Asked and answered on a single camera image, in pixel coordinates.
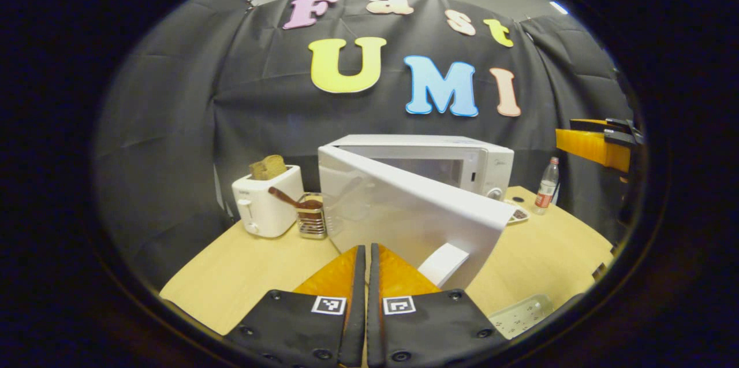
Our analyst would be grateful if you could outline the brown wooden spoon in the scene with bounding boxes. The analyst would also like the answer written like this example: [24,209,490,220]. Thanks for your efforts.
[268,186,323,211]

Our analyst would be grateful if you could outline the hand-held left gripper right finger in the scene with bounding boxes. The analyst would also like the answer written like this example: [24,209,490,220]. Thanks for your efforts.
[368,243,509,368]

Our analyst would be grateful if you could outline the white divided dish with beans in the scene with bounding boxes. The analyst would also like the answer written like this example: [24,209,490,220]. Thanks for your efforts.
[502,200,529,224]

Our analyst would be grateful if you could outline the black backdrop cloth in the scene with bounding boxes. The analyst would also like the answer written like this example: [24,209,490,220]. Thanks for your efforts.
[95,0,641,291]

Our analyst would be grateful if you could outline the pale speckled tray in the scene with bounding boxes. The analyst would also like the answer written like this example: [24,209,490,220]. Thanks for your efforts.
[488,293,554,340]

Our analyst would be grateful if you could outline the white microwave oven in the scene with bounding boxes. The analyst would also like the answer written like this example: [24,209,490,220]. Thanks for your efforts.
[318,134,516,291]

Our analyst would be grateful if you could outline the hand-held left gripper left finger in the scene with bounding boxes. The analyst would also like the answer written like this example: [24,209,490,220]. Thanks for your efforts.
[222,245,367,368]

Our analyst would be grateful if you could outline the clear bottle with red label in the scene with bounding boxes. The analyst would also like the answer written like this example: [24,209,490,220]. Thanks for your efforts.
[533,157,560,215]

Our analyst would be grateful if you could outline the white toaster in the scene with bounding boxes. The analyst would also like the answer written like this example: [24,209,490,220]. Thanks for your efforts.
[232,165,305,238]

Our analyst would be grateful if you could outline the brown bread slice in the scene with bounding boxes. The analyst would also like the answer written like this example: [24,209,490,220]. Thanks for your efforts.
[249,154,288,181]

